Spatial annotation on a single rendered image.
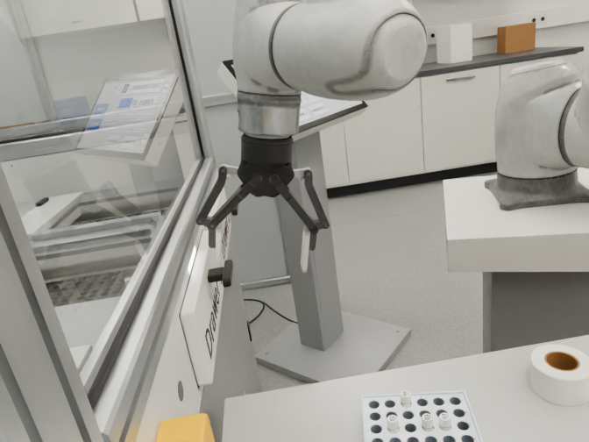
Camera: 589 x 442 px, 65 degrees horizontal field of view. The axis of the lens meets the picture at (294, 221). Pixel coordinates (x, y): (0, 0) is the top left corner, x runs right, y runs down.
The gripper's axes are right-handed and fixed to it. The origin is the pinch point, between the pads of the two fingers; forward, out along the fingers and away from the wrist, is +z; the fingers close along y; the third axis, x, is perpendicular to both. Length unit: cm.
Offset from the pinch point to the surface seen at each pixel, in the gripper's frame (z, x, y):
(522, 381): 6.9, 20.2, -34.1
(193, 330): 1.1, 17.7, 8.7
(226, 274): -0.3, 5.3, 5.3
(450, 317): 74, -104, -89
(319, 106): -15, -91, -21
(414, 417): 6.9, 26.3, -17.2
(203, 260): -1.1, 2.2, 8.9
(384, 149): 35, -289, -105
